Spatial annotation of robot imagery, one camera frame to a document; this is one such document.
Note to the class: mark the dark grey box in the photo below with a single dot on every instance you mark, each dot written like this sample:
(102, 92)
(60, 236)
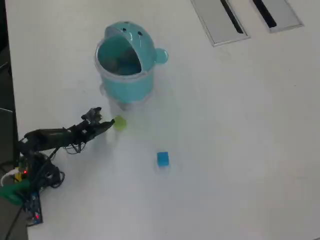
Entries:
(6, 135)

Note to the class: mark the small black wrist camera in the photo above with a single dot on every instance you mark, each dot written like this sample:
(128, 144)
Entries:
(86, 118)

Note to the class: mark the green table clamp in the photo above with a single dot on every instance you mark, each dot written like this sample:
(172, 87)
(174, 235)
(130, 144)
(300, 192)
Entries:
(12, 191)

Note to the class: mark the teal whale-shaped bin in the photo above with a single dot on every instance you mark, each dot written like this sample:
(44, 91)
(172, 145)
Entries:
(140, 82)

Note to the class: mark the green lego block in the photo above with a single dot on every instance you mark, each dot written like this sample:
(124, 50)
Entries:
(121, 124)

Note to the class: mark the blue lego block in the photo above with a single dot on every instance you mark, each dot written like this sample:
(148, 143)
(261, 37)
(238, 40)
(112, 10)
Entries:
(163, 158)

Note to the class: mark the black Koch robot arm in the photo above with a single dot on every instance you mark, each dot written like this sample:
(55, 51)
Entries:
(45, 138)

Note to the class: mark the blue circuit board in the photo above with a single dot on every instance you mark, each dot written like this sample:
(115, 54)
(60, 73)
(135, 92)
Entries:
(32, 205)

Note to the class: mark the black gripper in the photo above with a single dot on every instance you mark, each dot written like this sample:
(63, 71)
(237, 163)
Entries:
(86, 131)

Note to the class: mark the yellow connector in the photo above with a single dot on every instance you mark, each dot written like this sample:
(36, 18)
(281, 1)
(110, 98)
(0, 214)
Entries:
(17, 177)

